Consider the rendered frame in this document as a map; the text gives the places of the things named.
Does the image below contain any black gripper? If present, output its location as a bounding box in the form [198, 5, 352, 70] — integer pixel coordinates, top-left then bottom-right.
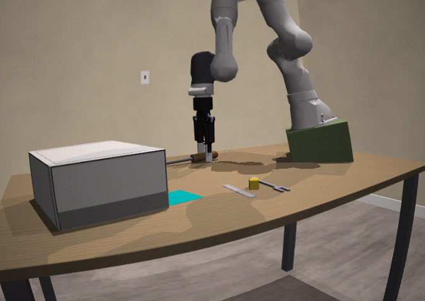
[193, 97, 215, 162]

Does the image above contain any steel hook with wooden handle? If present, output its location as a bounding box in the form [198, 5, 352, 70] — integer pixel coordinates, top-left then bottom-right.
[166, 150, 218, 165]

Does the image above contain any small yellow cube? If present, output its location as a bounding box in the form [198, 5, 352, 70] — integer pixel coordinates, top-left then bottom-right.
[249, 178, 259, 189]

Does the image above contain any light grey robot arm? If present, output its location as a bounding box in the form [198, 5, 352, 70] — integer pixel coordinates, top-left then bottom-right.
[188, 0, 338, 130]

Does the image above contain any grey flat bar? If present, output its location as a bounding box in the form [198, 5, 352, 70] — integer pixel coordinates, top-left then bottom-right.
[222, 184, 256, 198]

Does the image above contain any teal square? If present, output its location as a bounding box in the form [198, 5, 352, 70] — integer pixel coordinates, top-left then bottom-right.
[169, 190, 203, 206]

